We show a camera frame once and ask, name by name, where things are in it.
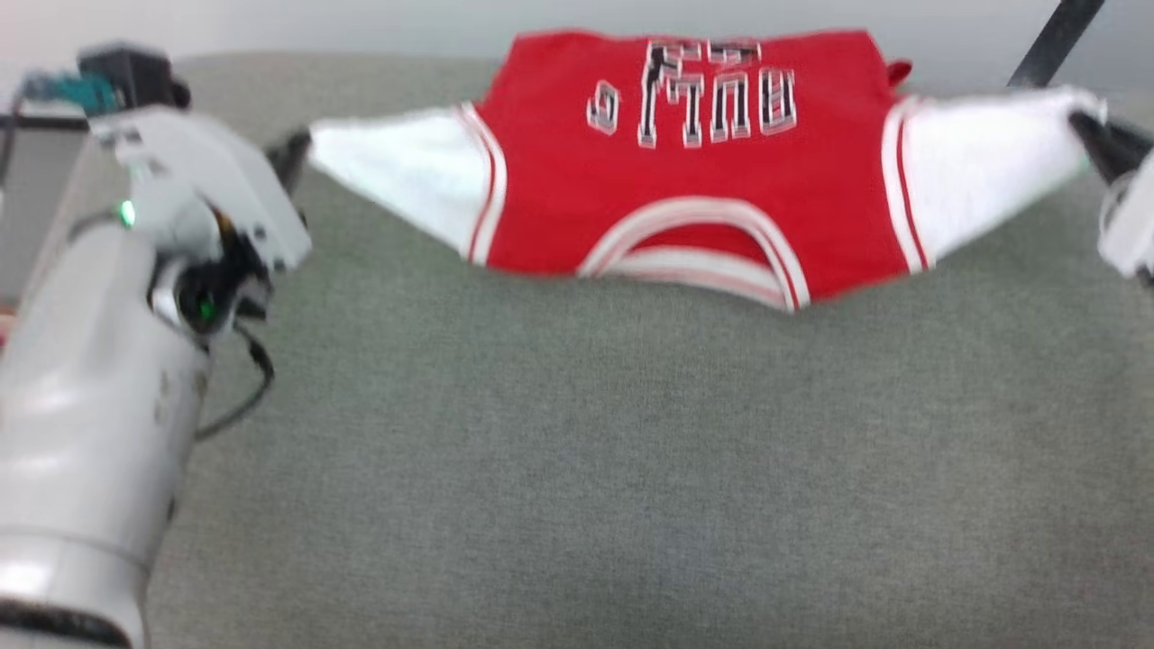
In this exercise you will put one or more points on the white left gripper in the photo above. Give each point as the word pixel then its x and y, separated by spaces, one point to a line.
pixel 207 171

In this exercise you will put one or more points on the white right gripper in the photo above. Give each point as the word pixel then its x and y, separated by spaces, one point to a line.
pixel 1134 221

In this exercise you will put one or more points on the red white basketball jersey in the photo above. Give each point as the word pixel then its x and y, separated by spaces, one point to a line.
pixel 685 198

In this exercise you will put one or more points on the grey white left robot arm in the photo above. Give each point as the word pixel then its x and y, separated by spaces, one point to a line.
pixel 81 433

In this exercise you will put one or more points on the grey fabric sofa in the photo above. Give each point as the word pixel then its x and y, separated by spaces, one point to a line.
pixel 631 451

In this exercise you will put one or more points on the black door frame strip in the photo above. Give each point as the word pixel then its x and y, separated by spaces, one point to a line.
pixel 1055 41

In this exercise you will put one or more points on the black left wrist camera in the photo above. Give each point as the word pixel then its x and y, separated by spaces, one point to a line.
pixel 126 77

